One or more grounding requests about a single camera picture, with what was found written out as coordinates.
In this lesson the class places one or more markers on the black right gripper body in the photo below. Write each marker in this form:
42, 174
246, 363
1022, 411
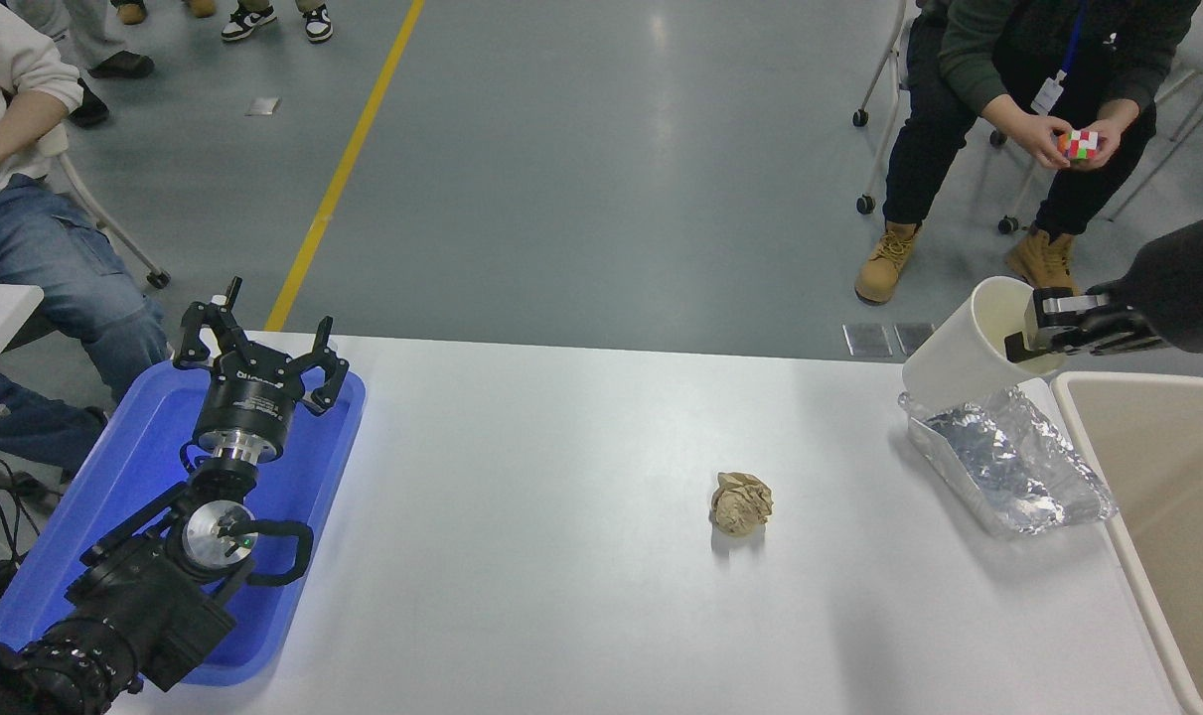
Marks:
1187, 288

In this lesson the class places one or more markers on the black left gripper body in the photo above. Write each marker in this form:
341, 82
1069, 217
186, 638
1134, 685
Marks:
248, 402

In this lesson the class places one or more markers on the white paper cup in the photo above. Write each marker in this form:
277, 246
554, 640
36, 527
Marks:
954, 362

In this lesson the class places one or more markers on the multicoloured puzzle cube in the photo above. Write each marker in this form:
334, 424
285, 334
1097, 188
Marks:
1078, 145

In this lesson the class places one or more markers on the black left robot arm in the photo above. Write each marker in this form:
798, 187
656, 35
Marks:
144, 606

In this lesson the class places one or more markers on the person's forearm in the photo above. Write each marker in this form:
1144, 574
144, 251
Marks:
20, 134

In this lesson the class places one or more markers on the person's right hand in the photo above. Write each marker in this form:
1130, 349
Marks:
1036, 137

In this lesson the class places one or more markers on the person's left hand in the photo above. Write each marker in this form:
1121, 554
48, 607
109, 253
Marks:
1121, 124

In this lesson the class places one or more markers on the grey wheeled chair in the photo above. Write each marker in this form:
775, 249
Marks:
865, 204
159, 279

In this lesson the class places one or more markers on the blue plastic tray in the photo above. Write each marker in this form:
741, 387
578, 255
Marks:
134, 467

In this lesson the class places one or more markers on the crumpled silver foil tray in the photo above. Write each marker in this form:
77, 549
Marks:
1008, 462

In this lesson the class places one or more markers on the square metal floor plate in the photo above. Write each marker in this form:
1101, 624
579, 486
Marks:
867, 341
911, 336

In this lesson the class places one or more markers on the person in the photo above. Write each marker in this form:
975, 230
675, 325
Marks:
998, 40
35, 258
132, 12
124, 66
248, 22

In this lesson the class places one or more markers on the white id badge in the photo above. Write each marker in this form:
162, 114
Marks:
1047, 94

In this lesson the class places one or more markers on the small metal floor plate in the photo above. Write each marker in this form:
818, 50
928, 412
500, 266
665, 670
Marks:
263, 106

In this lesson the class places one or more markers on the large pale bin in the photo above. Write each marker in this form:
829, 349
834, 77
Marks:
1177, 576

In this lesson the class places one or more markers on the crumpled tan paper ball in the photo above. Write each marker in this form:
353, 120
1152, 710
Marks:
741, 504

